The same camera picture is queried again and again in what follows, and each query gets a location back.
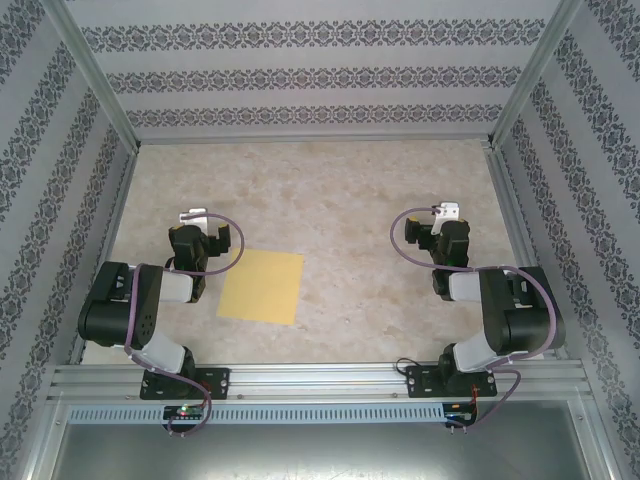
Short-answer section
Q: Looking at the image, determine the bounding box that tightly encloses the grey metal sheet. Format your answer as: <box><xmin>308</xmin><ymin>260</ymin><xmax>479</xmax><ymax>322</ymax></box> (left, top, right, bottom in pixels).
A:
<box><xmin>49</xmin><ymin>422</ymin><xmax>609</xmax><ymax>480</ymax></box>

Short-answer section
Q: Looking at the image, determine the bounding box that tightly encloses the aluminium mounting rail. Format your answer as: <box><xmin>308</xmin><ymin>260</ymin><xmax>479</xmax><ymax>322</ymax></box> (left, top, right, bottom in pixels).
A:
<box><xmin>47</xmin><ymin>360</ymin><xmax>596</xmax><ymax>401</ymax></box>

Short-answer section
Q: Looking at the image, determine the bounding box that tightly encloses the purple cable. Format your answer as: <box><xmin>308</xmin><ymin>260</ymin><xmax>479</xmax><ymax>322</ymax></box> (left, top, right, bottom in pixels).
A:
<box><xmin>389</xmin><ymin>203</ymin><xmax>559</xmax><ymax>431</ymax></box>
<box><xmin>123</xmin><ymin>212</ymin><xmax>245</xmax><ymax>437</ymax></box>

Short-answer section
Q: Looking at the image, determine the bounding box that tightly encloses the grey slotted cable duct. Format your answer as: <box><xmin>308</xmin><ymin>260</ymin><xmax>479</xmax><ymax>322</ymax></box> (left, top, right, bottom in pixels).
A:
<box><xmin>67</xmin><ymin>403</ymin><xmax>446</xmax><ymax>424</ymax></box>

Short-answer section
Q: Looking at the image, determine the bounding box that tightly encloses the small circuit board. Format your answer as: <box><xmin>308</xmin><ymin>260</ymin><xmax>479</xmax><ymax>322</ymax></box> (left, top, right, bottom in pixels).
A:
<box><xmin>444</xmin><ymin>403</ymin><xmax>479</xmax><ymax>424</ymax></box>
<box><xmin>163</xmin><ymin>404</ymin><xmax>205</xmax><ymax>420</ymax></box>

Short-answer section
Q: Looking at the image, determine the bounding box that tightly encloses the aluminium side rail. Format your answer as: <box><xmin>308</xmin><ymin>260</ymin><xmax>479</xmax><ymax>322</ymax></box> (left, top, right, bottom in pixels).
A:
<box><xmin>483</xmin><ymin>144</ymin><xmax>571</xmax><ymax>362</ymax></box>
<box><xmin>67</xmin><ymin>147</ymin><xmax>141</xmax><ymax>366</ymax></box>

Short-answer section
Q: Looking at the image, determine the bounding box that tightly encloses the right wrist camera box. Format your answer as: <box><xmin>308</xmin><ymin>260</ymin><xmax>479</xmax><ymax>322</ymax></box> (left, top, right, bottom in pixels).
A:
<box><xmin>433</xmin><ymin>202</ymin><xmax>461</xmax><ymax>236</ymax></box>

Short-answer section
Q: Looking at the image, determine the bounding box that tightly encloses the aluminium frame bar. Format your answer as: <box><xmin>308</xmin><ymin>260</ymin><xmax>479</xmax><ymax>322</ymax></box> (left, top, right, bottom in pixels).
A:
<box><xmin>582</xmin><ymin>394</ymin><xmax>629</xmax><ymax>480</ymax></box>
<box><xmin>17</xmin><ymin>394</ymin><xmax>64</xmax><ymax>480</ymax></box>

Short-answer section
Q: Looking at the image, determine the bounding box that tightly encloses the aluminium frame post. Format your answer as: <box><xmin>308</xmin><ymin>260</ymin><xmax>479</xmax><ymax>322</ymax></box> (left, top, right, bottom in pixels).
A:
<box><xmin>487</xmin><ymin>0</ymin><xmax>584</xmax><ymax>149</ymax></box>
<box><xmin>42</xmin><ymin>0</ymin><xmax>142</xmax><ymax>151</ymax></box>

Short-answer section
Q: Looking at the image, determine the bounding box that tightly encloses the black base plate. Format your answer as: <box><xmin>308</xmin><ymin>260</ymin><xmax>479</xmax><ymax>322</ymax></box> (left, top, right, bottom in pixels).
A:
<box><xmin>139</xmin><ymin>367</ymin><xmax>232</xmax><ymax>401</ymax></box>
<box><xmin>405</xmin><ymin>363</ymin><xmax>499</xmax><ymax>400</ymax></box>

